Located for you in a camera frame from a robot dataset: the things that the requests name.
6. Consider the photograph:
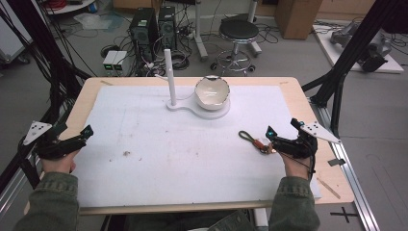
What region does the person's left hand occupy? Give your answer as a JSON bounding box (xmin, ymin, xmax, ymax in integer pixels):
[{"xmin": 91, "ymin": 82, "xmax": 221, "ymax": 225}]
[{"xmin": 40, "ymin": 149, "xmax": 81, "ymax": 174}]

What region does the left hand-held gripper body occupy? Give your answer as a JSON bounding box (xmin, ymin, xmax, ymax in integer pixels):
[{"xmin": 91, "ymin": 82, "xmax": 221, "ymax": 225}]
[{"xmin": 18, "ymin": 120, "xmax": 88, "ymax": 161}]

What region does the white power supply box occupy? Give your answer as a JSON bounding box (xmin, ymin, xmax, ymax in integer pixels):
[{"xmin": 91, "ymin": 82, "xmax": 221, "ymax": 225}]
[
  {"xmin": 112, "ymin": 50, "xmax": 129, "ymax": 72},
  {"xmin": 102, "ymin": 50, "xmax": 119, "ymax": 71}
]

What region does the white platform with grey robot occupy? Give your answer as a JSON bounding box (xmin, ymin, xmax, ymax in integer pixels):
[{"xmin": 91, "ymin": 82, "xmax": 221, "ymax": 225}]
[{"xmin": 312, "ymin": 19, "xmax": 405, "ymax": 75}]

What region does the brown cardboard box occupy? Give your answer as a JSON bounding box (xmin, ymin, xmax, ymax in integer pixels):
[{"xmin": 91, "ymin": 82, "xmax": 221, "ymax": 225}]
[{"xmin": 273, "ymin": 0, "xmax": 324, "ymax": 40}]

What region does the white table mat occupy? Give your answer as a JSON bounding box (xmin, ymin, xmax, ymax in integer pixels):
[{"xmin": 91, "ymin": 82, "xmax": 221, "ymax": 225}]
[{"xmin": 75, "ymin": 84, "xmax": 322, "ymax": 209}]

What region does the white table leg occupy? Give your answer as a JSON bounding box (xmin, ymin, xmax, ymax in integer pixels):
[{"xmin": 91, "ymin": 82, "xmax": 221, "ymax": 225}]
[{"xmin": 191, "ymin": 0, "xmax": 210, "ymax": 63}]

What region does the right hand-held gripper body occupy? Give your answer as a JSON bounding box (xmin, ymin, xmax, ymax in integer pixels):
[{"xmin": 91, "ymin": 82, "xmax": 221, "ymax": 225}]
[{"xmin": 273, "ymin": 120, "xmax": 343, "ymax": 160}]

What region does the black round stool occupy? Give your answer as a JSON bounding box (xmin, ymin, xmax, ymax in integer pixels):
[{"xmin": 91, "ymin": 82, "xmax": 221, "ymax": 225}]
[{"xmin": 209, "ymin": 19, "xmax": 260, "ymax": 74}]

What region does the white stand with pole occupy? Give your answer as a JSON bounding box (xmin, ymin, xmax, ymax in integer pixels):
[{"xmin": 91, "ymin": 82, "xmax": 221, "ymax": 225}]
[{"xmin": 154, "ymin": 48, "xmax": 231, "ymax": 120}]

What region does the person's right hand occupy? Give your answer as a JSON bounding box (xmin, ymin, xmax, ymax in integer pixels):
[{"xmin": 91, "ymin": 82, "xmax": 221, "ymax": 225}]
[{"xmin": 278, "ymin": 152, "xmax": 315, "ymax": 180}]

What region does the black metal frame strut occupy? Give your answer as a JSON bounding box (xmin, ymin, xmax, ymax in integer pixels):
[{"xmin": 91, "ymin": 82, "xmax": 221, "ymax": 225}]
[
  {"xmin": 0, "ymin": 0, "xmax": 92, "ymax": 193},
  {"xmin": 301, "ymin": 0, "xmax": 408, "ymax": 136}
]

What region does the coiled black cable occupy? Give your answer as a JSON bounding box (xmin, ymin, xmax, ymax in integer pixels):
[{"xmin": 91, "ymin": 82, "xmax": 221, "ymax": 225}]
[{"xmin": 170, "ymin": 50, "xmax": 191, "ymax": 71}]

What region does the thin wooden stick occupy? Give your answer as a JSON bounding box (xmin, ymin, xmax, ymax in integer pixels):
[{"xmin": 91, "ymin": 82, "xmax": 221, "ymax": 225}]
[{"xmin": 315, "ymin": 175, "xmax": 342, "ymax": 200}]

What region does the aluminium rail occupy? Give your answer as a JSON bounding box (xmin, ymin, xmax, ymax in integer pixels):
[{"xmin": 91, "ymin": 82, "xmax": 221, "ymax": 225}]
[{"xmin": 308, "ymin": 95, "xmax": 381, "ymax": 231}]

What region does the white ceramic bowl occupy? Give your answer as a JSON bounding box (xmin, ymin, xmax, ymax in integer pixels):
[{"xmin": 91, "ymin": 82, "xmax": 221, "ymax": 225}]
[{"xmin": 193, "ymin": 75, "xmax": 231, "ymax": 112}]

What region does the key ring with green strap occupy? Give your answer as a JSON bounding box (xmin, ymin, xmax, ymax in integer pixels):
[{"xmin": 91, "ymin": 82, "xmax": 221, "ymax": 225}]
[{"xmin": 238, "ymin": 129, "xmax": 277, "ymax": 155}]

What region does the black tape cross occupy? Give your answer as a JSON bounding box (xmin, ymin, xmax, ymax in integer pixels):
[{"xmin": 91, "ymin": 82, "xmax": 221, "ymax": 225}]
[{"xmin": 329, "ymin": 206, "xmax": 359, "ymax": 224}]

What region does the black computer tower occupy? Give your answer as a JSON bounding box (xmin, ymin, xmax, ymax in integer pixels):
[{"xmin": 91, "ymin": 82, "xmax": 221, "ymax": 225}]
[
  {"xmin": 157, "ymin": 5, "xmax": 178, "ymax": 51},
  {"xmin": 129, "ymin": 7, "xmax": 159, "ymax": 61}
]

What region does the black tape piece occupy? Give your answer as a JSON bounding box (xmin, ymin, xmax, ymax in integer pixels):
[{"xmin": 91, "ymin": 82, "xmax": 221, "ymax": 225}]
[{"xmin": 327, "ymin": 157, "xmax": 347, "ymax": 167}]

